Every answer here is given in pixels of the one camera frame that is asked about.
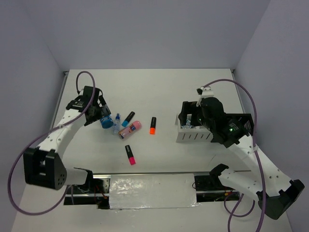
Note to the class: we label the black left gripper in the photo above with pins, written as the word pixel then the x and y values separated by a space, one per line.
pixel 105 109

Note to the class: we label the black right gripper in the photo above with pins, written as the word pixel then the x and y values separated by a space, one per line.
pixel 188 107

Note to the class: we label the blue slime jar printed lid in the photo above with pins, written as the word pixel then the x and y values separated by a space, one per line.
pixel 188 124

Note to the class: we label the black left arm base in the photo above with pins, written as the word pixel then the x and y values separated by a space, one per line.
pixel 97 193

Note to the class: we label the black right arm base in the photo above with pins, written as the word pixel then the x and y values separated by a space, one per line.
pixel 205 183

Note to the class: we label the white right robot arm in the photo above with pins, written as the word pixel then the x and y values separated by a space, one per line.
pixel 271 188

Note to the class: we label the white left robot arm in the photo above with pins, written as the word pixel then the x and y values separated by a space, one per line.
pixel 43 165

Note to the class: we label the clear spray bottle blue cap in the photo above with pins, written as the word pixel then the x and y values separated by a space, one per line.
pixel 116 125

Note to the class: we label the blue cap black highlighter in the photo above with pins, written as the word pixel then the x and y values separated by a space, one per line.
pixel 128 119

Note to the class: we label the white slotted organizer box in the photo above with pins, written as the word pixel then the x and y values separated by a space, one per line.
pixel 199 134

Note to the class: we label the orange cap black highlighter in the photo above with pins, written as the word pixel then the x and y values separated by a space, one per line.
pixel 153 126

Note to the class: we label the pink cap clear tube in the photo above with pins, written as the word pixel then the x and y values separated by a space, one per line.
pixel 129 130

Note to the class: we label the pink cap black highlighter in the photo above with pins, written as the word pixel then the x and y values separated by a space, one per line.
pixel 130 155

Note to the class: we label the black slotted organizer box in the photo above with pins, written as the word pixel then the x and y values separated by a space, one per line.
pixel 245 119

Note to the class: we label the silver foil covered panel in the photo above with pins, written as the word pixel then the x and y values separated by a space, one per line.
pixel 152 191

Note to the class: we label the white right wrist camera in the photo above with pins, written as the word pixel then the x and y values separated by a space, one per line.
pixel 204 92

